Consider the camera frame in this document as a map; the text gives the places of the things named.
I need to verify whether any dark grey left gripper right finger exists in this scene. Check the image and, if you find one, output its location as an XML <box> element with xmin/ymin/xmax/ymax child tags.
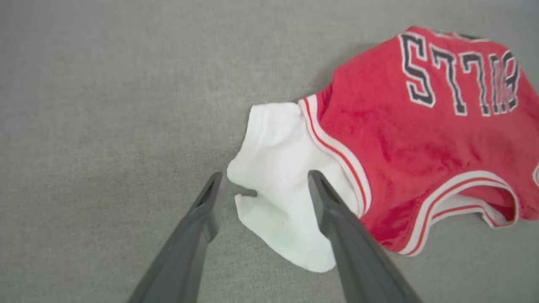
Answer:
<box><xmin>307</xmin><ymin>170</ymin><xmax>424</xmax><ymax>303</ymax></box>

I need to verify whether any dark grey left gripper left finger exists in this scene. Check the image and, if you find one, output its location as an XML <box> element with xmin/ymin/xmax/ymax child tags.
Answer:
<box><xmin>128</xmin><ymin>170</ymin><xmax>224</xmax><ymax>303</ymax></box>

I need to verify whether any red and white basketball jersey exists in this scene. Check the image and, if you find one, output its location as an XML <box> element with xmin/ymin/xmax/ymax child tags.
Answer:
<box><xmin>227</xmin><ymin>25</ymin><xmax>539</xmax><ymax>273</ymax></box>

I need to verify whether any grey fabric sofa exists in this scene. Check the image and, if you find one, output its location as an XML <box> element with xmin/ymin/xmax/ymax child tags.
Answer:
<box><xmin>0</xmin><ymin>0</ymin><xmax>539</xmax><ymax>303</ymax></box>

